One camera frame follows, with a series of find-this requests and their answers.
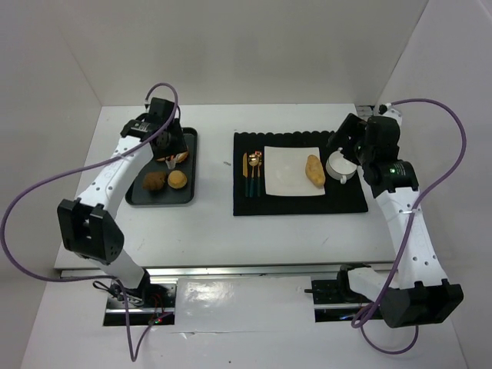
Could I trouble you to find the round yellow bun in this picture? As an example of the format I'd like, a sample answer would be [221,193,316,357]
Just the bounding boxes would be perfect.
[168,170,188,189]

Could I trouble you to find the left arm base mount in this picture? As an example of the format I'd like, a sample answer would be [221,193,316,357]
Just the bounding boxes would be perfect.
[92,280,178,327]

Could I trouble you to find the metal rail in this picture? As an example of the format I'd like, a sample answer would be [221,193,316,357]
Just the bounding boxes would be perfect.
[59,262,397,278]

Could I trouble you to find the dark grey serving tray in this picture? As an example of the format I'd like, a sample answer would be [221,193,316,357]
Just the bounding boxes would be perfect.
[125,127,198,207]

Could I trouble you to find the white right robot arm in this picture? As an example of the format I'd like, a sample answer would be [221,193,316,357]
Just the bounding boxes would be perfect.
[327,114,464,328]

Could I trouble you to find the gold knife green handle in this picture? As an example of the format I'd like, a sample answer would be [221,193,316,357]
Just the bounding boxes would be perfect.
[242,152,250,198]

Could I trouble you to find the white cup with handle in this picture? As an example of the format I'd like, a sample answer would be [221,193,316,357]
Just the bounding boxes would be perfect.
[325,149,357,185]

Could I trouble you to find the gold fork green handle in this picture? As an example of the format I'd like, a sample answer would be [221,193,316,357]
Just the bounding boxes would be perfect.
[255,151,262,197]

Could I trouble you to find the dark brown bread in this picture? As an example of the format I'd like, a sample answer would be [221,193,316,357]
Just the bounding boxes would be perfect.
[142,171,167,191]

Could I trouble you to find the gold spoon green handle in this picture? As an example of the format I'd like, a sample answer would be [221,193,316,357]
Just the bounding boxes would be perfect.
[248,152,259,198]

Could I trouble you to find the orange glazed bread roll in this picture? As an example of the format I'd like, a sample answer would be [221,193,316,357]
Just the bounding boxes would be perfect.
[175,151,189,164]

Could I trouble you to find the black placemat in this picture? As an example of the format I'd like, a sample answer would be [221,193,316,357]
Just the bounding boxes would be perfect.
[233,131,368,216]

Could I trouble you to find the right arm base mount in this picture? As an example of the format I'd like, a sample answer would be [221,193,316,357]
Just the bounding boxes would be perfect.
[304,274,371,323]

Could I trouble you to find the metal tongs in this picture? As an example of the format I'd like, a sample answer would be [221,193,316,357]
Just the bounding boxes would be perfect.
[165,156,177,170]

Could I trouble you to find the long golden bread loaf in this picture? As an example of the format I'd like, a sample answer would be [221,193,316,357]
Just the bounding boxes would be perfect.
[305,155,326,188]

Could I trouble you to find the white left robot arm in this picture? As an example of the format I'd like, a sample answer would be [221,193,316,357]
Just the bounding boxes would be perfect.
[57,98,186,299]

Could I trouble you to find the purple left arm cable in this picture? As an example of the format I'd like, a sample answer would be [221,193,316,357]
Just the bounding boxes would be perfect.
[0,82,181,362]

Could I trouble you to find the white square plate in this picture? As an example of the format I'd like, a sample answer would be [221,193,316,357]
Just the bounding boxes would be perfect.
[263,146,325,197]

